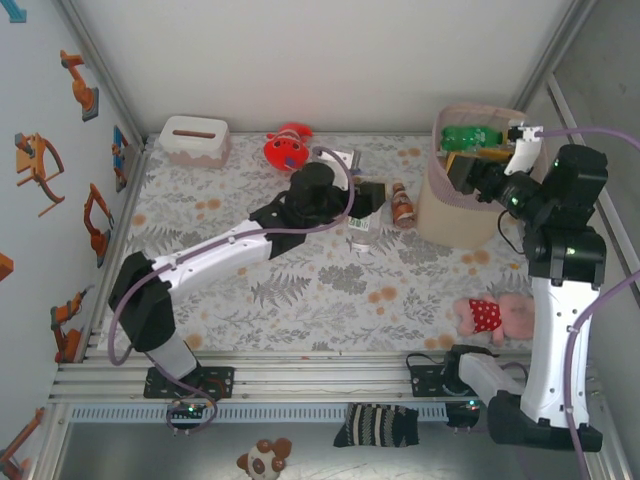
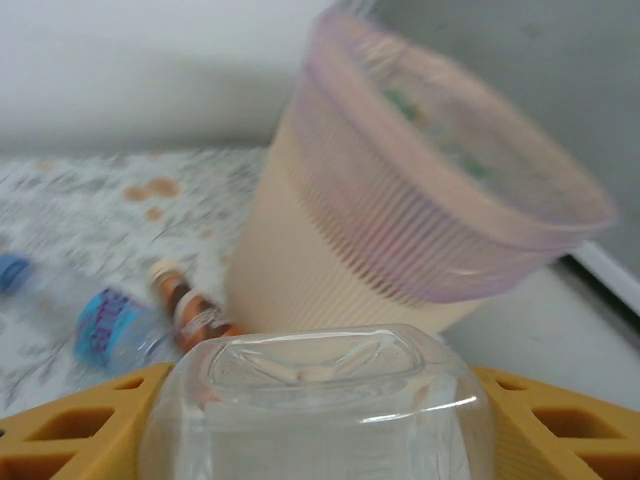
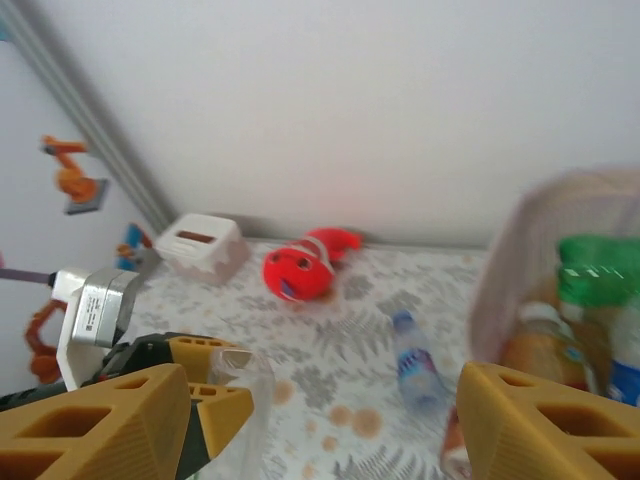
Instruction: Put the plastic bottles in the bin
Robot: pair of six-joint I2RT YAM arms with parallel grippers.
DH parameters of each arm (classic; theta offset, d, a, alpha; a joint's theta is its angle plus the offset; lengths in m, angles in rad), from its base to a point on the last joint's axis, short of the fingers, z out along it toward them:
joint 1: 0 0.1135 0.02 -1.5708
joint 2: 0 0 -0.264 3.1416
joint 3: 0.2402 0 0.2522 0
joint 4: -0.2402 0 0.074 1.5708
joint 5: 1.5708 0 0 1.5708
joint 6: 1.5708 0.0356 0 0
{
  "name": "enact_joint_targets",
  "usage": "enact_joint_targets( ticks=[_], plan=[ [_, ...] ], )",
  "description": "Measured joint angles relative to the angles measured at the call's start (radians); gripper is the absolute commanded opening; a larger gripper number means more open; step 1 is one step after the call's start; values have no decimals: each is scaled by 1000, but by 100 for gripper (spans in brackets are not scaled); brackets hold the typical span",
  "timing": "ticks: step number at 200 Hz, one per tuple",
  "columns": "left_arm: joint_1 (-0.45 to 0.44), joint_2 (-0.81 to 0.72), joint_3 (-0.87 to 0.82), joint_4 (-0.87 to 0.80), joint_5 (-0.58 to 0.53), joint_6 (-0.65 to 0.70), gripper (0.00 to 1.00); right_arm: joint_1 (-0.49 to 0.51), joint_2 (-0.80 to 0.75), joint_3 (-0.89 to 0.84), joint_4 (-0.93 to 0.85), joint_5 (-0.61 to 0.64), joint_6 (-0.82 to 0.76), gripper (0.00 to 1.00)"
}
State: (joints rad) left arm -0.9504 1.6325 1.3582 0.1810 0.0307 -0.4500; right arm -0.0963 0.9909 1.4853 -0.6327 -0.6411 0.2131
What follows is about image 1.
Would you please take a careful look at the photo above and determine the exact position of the lime label clear bottle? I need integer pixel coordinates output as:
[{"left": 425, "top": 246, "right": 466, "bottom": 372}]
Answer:
[{"left": 346, "top": 213, "right": 385, "bottom": 253}]

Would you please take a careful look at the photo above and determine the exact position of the green bottle dark cap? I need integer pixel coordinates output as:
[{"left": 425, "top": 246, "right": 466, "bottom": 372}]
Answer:
[{"left": 439, "top": 123, "right": 519, "bottom": 152}]

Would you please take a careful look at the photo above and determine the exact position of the brown drink bottle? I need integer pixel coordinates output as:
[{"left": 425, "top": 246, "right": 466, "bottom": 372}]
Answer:
[{"left": 390, "top": 179, "right": 418, "bottom": 231}]

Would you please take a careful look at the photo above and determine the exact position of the beige bin with pink mesh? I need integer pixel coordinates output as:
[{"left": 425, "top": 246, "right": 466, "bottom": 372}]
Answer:
[{"left": 417, "top": 102, "right": 531, "bottom": 250}]

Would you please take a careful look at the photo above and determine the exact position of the red plush toy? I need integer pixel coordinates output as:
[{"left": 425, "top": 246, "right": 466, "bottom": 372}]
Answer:
[{"left": 263, "top": 123, "right": 314, "bottom": 174}]

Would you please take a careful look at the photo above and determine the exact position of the white tissue box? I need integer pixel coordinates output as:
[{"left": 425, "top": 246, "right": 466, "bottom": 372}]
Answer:
[{"left": 158, "top": 114, "right": 232, "bottom": 170}]

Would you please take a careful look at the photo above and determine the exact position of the pink plush toy dotted dress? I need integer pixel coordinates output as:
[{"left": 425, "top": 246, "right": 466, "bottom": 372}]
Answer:
[{"left": 453, "top": 293, "right": 536, "bottom": 344}]

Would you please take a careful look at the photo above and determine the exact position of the black striped sock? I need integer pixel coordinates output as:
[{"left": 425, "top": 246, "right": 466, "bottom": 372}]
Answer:
[{"left": 332, "top": 402, "right": 420, "bottom": 449}]

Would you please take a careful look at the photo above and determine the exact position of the small controller board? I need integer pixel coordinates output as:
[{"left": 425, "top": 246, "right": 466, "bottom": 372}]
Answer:
[
  {"left": 446, "top": 398, "right": 482, "bottom": 429},
  {"left": 167, "top": 398, "right": 209, "bottom": 419}
]

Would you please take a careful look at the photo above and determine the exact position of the brown white plush dog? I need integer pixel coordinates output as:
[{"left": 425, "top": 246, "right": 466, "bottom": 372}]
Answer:
[{"left": 235, "top": 437, "right": 294, "bottom": 480}]

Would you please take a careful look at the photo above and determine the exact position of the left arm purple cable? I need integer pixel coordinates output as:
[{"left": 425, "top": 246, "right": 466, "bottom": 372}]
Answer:
[{"left": 107, "top": 145, "right": 357, "bottom": 437}]

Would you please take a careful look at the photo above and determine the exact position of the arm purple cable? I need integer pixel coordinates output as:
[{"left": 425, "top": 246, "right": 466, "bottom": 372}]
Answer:
[
  {"left": 107, "top": 145, "right": 357, "bottom": 437},
  {"left": 449, "top": 127, "right": 640, "bottom": 480}
]

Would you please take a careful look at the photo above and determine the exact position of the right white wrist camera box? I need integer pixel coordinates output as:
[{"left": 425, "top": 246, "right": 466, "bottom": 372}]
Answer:
[{"left": 505, "top": 119, "right": 545, "bottom": 176}]

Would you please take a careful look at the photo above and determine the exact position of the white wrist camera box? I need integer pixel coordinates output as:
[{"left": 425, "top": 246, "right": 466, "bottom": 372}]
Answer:
[
  {"left": 326, "top": 148, "right": 363, "bottom": 175},
  {"left": 505, "top": 119, "right": 545, "bottom": 176}
]

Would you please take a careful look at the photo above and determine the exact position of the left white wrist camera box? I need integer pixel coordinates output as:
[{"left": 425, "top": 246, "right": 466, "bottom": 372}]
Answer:
[{"left": 326, "top": 148, "right": 363, "bottom": 175}]

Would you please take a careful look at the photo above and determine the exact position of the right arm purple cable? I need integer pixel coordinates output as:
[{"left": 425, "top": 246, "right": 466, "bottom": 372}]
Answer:
[{"left": 449, "top": 127, "right": 640, "bottom": 480}]

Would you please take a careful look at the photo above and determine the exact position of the aluminium frame post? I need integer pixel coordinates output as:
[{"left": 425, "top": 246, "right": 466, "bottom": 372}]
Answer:
[
  {"left": 53, "top": 0, "right": 147, "bottom": 146},
  {"left": 517, "top": 0, "right": 599, "bottom": 101}
]

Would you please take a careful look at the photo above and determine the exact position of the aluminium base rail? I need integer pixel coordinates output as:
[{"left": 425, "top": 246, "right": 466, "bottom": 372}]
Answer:
[{"left": 48, "top": 349, "right": 604, "bottom": 404}]

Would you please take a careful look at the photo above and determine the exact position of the blue orange wall sticker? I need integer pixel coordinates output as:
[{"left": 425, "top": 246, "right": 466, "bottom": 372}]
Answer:
[{"left": 112, "top": 124, "right": 130, "bottom": 194}]

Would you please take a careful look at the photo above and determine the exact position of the white slotted cable duct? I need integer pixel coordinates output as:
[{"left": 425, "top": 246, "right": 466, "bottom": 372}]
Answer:
[{"left": 67, "top": 403, "right": 451, "bottom": 425}]

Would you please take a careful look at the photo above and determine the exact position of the orange gripper wall sticker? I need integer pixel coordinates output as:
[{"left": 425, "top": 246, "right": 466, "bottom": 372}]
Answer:
[{"left": 13, "top": 132, "right": 66, "bottom": 217}]

